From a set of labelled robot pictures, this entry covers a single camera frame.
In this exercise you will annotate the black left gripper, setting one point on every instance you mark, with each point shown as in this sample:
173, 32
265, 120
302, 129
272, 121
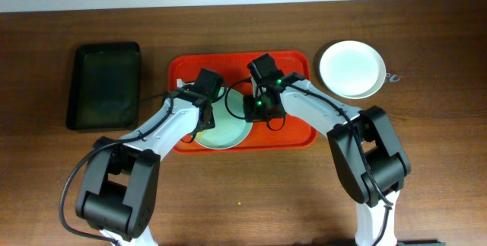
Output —
208, 115

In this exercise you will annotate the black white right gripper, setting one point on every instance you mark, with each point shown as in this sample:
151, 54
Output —
250, 116

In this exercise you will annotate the light green plate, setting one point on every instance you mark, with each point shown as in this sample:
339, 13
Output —
228, 131

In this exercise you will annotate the white plate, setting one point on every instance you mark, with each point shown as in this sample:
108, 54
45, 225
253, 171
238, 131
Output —
352, 67

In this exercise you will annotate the light blue plate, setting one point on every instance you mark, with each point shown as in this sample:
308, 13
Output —
366, 94

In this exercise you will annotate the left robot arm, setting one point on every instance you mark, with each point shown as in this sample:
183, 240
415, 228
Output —
120, 183

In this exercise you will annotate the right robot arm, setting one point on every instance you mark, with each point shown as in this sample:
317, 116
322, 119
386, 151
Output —
369, 159

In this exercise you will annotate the red plastic tray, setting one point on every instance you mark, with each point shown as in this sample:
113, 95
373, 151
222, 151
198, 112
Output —
291, 134

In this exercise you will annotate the black rectangular water tray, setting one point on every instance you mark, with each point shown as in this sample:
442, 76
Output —
104, 91

